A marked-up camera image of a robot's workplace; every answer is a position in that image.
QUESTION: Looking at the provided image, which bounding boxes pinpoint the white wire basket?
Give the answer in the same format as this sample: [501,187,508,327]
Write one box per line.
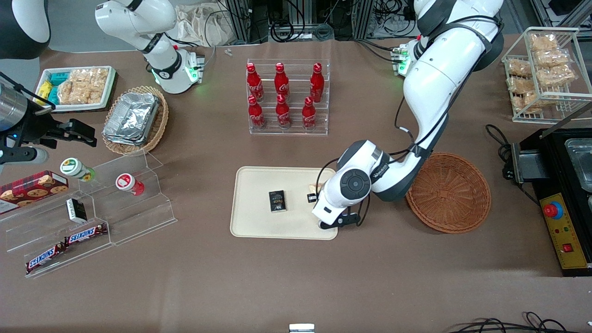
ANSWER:
[501,26,592,124]

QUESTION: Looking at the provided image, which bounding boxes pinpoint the green sunflower yogurt cup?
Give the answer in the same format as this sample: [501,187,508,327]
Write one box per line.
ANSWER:
[60,157,96,182]

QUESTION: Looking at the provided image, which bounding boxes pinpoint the black appliance power cable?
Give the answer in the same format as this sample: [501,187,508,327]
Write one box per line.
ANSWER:
[485,123,515,182]

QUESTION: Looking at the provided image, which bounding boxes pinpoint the white rectangular snack tray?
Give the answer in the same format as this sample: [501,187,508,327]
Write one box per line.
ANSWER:
[34,65,117,113]

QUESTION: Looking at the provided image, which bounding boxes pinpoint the aluminium frame post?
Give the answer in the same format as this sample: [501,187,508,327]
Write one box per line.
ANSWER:
[217,0,259,44]
[352,0,376,40]

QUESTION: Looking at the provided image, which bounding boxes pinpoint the black floor cables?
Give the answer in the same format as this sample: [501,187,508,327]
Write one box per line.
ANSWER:
[446,311,592,333]

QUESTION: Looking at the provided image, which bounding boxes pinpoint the black box white side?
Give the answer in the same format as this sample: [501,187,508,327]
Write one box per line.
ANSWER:
[66,197,88,224]

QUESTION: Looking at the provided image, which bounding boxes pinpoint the red cola bottle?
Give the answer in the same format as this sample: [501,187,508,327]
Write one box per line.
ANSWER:
[246,62,265,103]
[309,62,326,104]
[247,95,267,130]
[302,96,318,131]
[275,94,292,130]
[274,62,290,99]

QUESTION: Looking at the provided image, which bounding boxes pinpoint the Snickers chocolate bar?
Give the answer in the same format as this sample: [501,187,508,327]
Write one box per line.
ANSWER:
[25,243,68,274]
[64,223,109,246]

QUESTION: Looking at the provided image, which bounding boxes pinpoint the red tartan cookie box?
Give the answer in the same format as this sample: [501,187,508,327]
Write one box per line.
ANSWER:
[0,170,69,215]

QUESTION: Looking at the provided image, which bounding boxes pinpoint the clear acrylic bottle rack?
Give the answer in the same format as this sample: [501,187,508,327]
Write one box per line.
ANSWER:
[246,58,332,136]

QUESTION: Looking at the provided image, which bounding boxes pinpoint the light wicker basket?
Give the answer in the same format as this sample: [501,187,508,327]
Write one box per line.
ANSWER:
[101,85,170,156]

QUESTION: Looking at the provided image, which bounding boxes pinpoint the rice cracker snack bag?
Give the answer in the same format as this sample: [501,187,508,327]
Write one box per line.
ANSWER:
[513,91,544,114]
[57,81,104,105]
[69,68,110,87]
[534,48,572,68]
[536,64,579,88]
[507,76,537,93]
[506,59,533,77]
[528,33,561,52]

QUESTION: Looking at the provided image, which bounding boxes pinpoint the brown round wicker basket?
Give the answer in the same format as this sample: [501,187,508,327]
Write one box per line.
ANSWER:
[405,152,493,234]

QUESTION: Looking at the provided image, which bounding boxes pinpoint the black countertop appliance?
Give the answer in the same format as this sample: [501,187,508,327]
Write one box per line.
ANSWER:
[511,127,592,278]

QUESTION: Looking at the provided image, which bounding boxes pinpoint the black box gold print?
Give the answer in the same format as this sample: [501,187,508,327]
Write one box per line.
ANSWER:
[269,190,288,213]

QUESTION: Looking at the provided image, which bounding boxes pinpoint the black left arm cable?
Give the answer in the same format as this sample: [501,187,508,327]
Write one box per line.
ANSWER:
[315,14,504,227]

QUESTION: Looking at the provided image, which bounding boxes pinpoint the stack of foil trays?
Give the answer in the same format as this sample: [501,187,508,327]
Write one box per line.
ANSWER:
[102,92,161,147]

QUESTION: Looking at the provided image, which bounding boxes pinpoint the red emergency stop button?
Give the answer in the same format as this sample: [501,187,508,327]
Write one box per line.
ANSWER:
[543,202,564,221]

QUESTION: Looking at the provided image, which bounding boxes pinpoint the clear acrylic stepped shelf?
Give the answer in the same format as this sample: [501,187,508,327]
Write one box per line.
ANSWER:
[0,149,178,279]

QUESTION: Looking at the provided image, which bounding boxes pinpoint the black cable bundle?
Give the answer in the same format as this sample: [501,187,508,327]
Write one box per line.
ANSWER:
[267,0,358,43]

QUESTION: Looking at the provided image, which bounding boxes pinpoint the red lid yogurt cup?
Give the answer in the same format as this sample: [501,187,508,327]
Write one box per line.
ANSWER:
[115,173,145,197]

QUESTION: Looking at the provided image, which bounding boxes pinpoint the cream plastic tray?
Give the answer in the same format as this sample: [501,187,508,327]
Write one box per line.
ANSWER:
[230,166,339,241]

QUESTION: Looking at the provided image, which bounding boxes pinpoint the white cloth bag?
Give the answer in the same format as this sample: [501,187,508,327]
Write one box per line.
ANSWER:
[173,3,237,47]

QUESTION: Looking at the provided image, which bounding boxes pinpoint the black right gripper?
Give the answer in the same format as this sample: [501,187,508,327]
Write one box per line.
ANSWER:
[18,110,98,149]

